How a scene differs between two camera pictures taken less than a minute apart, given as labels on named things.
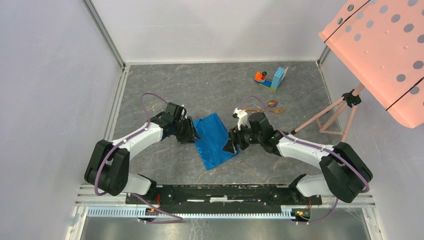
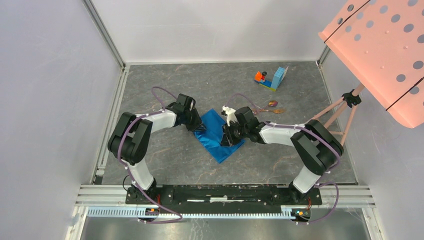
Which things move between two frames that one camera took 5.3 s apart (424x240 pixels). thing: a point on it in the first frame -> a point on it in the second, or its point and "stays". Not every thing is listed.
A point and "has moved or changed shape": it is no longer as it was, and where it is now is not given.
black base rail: [222, 194] stays
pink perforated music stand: [382, 42] stays
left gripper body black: [183, 130] -> [192, 120]
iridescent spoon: [271, 103] stays
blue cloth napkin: [213, 134] has moved or changed shape
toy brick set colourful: [279, 76] stays
